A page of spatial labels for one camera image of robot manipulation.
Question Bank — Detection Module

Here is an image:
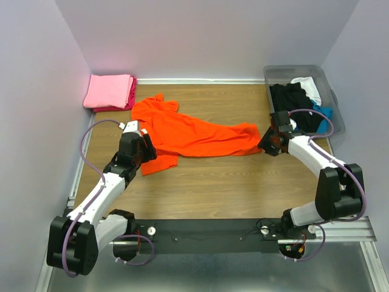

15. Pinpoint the clear plastic bin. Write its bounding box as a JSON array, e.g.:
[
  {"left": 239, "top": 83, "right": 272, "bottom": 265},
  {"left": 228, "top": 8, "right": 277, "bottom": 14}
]
[{"left": 263, "top": 65, "right": 345, "bottom": 134}]

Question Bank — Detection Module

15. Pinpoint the white shirt in bin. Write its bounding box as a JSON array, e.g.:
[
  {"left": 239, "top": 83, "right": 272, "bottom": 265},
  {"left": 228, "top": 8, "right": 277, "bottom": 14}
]
[{"left": 291, "top": 77, "right": 322, "bottom": 106}]

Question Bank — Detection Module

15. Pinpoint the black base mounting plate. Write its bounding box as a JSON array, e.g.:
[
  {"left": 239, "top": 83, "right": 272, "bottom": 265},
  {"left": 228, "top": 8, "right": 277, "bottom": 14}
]
[{"left": 113, "top": 218, "right": 316, "bottom": 259}]

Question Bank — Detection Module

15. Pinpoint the orange t shirt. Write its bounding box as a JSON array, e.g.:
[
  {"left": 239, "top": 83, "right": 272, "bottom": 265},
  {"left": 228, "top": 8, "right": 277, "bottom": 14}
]
[{"left": 131, "top": 94, "right": 261, "bottom": 176}]

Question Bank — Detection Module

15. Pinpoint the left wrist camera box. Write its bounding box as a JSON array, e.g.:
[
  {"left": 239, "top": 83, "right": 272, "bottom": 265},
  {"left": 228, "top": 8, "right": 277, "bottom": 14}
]
[{"left": 122, "top": 120, "right": 142, "bottom": 136}]

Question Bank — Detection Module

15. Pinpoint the aluminium front rail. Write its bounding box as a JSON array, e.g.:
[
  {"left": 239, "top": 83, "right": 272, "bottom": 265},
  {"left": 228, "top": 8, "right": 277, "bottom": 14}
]
[{"left": 128, "top": 218, "right": 376, "bottom": 245}]

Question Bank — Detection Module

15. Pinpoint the folded light pink shirt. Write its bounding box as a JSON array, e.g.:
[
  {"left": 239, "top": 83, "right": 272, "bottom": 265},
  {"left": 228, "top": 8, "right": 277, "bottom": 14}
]
[{"left": 83, "top": 74, "right": 134, "bottom": 109}]

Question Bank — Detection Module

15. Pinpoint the blue shirt in bin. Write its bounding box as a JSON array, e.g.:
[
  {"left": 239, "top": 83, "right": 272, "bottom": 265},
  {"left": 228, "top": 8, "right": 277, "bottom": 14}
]
[{"left": 311, "top": 100, "right": 332, "bottom": 134}]

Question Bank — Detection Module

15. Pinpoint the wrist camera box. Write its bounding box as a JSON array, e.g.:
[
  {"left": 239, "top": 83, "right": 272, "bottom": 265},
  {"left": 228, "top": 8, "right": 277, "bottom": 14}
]
[
  {"left": 270, "top": 111, "right": 293, "bottom": 133},
  {"left": 122, "top": 120, "right": 142, "bottom": 136}
]

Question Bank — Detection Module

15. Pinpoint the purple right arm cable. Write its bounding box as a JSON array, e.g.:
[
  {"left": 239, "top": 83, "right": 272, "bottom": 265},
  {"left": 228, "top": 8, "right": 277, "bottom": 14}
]
[{"left": 287, "top": 108, "right": 368, "bottom": 226}]

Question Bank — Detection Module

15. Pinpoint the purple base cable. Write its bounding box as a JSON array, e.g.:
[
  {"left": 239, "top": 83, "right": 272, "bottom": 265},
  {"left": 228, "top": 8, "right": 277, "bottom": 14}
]
[
  {"left": 284, "top": 223, "right": 326, "bottom": 263},
  {"left": 112, "top": 234, "right": 155, "bottom": 267}
]

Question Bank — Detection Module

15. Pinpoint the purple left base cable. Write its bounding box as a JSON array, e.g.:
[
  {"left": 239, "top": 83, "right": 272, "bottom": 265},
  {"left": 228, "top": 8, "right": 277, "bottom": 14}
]
[{"left": 112, "top": 234, "right": 155, "bottom": 267}]

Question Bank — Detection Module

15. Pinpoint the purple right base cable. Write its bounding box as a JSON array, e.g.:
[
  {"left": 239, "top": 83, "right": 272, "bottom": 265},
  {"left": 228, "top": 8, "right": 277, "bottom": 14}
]
[{"left": 284, "top": 223, "right": 326, "bottom": 263}]

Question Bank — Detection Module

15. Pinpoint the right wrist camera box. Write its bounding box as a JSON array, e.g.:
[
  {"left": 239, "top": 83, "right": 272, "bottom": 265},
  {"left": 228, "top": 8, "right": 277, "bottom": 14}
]
[{"left": 270, "top": 111, "right": 293, "bottom": 133}]

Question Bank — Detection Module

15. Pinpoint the black shirt in bin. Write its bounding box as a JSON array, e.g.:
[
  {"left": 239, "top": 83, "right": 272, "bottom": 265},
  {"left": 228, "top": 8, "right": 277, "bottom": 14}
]
[{"left": 269, "top": 83, "right": 317, "bottom": 133}]

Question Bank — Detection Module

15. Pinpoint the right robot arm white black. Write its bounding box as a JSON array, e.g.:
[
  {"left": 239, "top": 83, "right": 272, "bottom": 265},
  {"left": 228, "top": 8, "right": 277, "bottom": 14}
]
[{"left": 258, "top": 127, "right": 367, "bottom": 238}]

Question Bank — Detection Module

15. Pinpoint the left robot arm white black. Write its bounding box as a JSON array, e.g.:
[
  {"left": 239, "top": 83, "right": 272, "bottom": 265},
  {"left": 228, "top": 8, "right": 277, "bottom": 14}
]
[{"left": 46, "top": 130, "right": 157, "bottom": 277}]

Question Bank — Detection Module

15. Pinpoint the folded magenta shirt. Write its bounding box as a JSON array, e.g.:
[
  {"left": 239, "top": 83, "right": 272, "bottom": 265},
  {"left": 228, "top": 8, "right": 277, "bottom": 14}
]
[{"left": 93, "top": 76, "right": 137, "bottom": 113}]

